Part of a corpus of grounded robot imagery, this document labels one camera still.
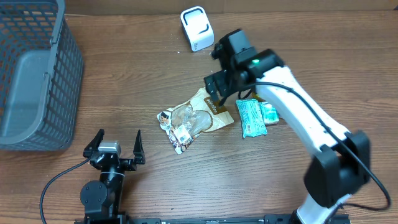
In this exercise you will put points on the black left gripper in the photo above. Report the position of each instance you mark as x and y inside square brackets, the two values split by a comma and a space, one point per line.
[130, 165]

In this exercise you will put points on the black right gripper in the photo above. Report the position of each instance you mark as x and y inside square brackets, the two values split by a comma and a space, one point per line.
[216, 83]

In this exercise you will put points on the mint green wet wipes pack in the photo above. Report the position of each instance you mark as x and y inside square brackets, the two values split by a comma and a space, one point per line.
[251, 118]

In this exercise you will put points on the brown snack packet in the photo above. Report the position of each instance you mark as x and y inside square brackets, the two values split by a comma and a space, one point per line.
[185, 122]

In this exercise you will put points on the teal Kleenex tissue pack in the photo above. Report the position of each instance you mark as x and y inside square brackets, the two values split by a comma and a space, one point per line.
[269, 113]

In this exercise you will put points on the yellow oil bottle silver cap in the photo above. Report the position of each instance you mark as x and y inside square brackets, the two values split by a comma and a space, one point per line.
[257, 97]

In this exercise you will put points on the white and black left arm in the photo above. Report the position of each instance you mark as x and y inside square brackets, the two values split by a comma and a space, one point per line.
[102, 198]

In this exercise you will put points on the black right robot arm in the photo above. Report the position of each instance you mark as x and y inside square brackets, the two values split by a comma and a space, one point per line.
[340, 159]

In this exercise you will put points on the white barcode scanner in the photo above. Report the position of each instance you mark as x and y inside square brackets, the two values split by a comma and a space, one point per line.
[197, 28]

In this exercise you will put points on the dark grey plastic basket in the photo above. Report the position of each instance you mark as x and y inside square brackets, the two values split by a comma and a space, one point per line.
[41, 76]

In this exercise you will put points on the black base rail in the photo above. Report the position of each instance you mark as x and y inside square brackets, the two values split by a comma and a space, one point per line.
[217, 221]

